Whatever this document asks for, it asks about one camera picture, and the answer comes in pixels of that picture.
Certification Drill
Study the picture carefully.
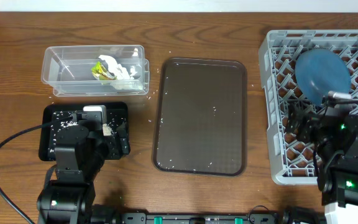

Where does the white rice pile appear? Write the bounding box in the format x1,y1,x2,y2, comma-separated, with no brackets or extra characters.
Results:
103,124,112,136

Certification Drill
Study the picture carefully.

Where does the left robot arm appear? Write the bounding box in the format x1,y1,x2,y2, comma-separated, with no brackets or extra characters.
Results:
37,111,131,223

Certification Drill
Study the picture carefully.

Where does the grey dishwasher rack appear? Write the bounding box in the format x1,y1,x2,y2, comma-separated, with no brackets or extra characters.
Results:
259,30,358,185

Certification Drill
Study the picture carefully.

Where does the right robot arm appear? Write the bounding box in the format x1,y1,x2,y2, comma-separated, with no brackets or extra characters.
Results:
285,105,358,223

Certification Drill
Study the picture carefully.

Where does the yellow green snack wrapper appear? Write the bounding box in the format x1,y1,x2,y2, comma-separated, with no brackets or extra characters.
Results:
91,62,116,80

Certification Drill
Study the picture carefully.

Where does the black plastic tray bin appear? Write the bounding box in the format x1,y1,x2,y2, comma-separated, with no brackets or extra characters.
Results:
39,102,128,161

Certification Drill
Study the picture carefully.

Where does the dark blue plate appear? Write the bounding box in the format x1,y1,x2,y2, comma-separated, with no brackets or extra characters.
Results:
295,49,351,106

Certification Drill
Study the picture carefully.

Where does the clear plastic bin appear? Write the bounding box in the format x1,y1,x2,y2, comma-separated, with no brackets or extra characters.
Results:
41,45,150,97

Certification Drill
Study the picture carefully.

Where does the white tissue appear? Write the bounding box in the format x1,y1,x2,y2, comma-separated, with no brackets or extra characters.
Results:
99,55,137,80

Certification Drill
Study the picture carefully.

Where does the brown serving tray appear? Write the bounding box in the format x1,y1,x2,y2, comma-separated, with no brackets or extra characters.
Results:
152,57,247,177

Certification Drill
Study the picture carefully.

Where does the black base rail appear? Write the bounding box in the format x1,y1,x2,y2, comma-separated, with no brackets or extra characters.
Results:
91,212,326,224

